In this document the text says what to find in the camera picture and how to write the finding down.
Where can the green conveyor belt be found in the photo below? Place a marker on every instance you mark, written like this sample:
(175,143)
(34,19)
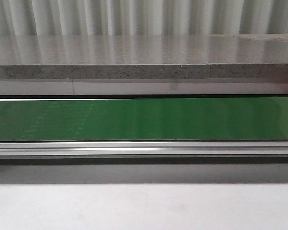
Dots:
(143,127)

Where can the grey granite counter ledge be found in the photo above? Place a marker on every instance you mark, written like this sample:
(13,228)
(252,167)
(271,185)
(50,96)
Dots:
(138,65)

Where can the white pleated curtain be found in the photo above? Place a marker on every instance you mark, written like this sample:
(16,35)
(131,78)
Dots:
(143,17)

